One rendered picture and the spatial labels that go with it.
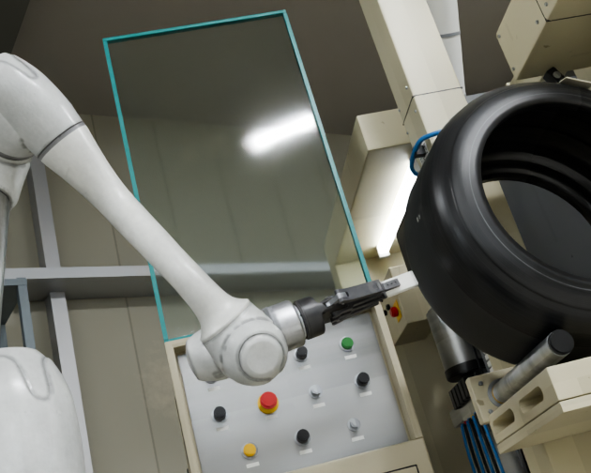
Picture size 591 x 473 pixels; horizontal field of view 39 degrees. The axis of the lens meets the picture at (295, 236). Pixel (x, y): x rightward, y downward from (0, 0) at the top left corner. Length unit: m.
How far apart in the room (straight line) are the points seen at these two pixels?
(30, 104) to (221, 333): 0.50
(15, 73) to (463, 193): 0.81
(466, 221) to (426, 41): 0.79
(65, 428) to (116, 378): 3.51
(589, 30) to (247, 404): 1.20
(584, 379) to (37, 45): 3.86
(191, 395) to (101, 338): 2.62
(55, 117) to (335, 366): 1.00
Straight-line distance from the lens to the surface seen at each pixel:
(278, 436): 2.08
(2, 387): 1.13
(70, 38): 4.83
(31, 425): 1.11
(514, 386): 1.70
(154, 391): 4.69
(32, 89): 1.50
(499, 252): 1.52
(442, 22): 2.75
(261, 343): 1.30
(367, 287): 1.55
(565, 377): 1.49
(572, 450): 1.87
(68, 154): 1.48
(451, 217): 1.55
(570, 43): 2.15
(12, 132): 1.51
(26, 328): 3.92
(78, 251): 4.88
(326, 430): 2.09
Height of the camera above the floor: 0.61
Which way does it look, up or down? 23 degrees up
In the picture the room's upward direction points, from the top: 16 degrees counter-clockwise
